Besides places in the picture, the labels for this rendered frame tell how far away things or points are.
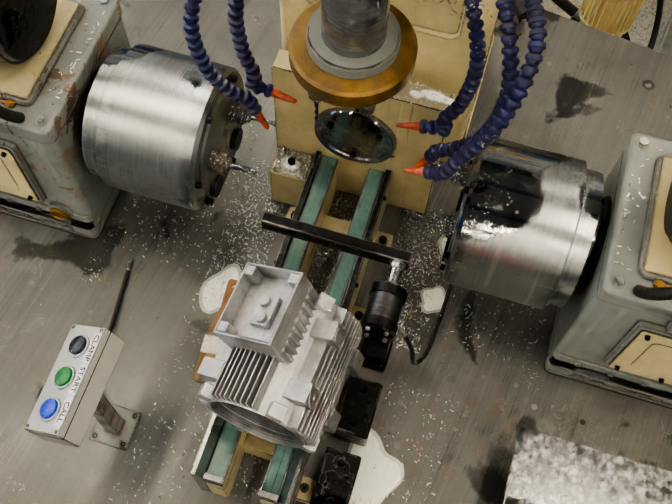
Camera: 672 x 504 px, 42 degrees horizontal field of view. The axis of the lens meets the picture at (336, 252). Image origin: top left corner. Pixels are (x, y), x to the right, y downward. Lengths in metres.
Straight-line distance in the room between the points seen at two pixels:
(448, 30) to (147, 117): 0.50
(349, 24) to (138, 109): 0.42
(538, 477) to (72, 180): 0.91
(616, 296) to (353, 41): 0.52
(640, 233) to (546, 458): 0.38
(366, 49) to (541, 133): 0.74
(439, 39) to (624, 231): 0.43
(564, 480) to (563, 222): 0.41
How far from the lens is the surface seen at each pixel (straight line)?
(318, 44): 1.21
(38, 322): 1.68
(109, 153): 1.45
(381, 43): 1.21
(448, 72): 1.53
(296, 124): 1.57
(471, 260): 1.35
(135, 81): 1.44
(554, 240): 1.34
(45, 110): 1.45
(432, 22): 1.46
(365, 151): 1.56
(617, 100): 1.94
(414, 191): 1.65
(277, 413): 1.24
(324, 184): 1.59
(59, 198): 1.64
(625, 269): 1.33
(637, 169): 1.42
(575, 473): 1.47
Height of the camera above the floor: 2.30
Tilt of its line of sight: 65 degrees down
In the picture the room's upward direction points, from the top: 3 degrees clockwise
